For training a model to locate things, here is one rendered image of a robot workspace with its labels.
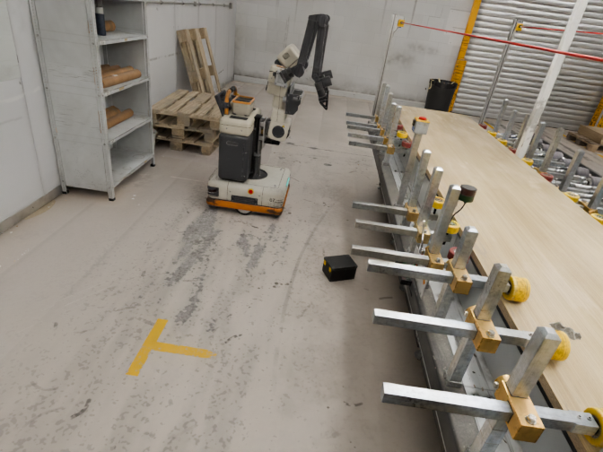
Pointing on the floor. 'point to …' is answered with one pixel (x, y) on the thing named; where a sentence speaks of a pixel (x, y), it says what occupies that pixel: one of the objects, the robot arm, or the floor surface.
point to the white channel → (551, 76)
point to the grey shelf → (73, 41)
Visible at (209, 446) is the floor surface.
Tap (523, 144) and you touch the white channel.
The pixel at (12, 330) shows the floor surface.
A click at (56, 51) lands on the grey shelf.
